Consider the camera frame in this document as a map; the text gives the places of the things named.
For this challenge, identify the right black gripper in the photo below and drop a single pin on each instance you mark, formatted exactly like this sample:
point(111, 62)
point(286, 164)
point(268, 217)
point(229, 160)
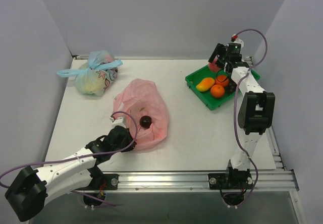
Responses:
point(220, 55)

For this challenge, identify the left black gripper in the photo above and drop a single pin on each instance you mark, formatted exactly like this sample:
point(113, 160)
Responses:
point(128, 139)

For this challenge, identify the pink peach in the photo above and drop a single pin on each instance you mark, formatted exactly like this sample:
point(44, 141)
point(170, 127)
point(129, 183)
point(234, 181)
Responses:
point(213, 66)

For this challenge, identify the orange tangerine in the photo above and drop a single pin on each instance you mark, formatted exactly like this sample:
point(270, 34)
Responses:
point(217, 91)
point(222, 80)

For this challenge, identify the dark red plum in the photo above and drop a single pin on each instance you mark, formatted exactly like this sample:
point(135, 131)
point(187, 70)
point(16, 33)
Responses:
point(145, 122)

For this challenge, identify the dark red grape bunch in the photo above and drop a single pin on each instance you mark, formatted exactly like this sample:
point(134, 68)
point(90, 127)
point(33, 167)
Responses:
point(231, 87)

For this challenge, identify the yellow orange mango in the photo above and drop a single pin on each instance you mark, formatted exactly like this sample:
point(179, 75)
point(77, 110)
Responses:
point(205, 84)

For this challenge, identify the pink plastic bag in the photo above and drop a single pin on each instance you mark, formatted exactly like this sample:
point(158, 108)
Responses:
point(142, 98)

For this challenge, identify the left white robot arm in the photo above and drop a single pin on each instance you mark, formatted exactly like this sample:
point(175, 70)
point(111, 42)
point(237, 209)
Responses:
point(32, 188)

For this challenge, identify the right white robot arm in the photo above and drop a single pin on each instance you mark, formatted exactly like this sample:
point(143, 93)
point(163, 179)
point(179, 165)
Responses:
point(251, 118)

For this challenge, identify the blue tied plastic bag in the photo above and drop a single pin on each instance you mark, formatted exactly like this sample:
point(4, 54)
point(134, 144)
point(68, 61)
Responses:
point(96, 75)

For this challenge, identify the green plastic tray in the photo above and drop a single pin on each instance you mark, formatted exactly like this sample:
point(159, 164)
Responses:
point(245, 79)

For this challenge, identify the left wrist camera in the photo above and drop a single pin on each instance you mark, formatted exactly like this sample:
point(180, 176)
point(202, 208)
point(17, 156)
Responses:
point(118, 121)

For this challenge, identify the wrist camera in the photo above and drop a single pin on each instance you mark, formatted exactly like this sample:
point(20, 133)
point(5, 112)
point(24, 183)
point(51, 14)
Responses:
point(118, 121)
point(236, 39)

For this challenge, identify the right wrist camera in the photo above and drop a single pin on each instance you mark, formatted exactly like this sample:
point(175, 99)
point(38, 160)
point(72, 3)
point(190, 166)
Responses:
point(236, 39)

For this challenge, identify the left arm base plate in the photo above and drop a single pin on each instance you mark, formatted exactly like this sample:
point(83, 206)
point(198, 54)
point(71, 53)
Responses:
point(105, 182)

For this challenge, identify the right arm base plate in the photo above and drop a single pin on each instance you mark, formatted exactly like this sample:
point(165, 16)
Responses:
point(223, 181)

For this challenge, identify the aluminium front rail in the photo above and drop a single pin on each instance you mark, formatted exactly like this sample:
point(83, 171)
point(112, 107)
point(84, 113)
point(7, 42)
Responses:
point(163, 182)

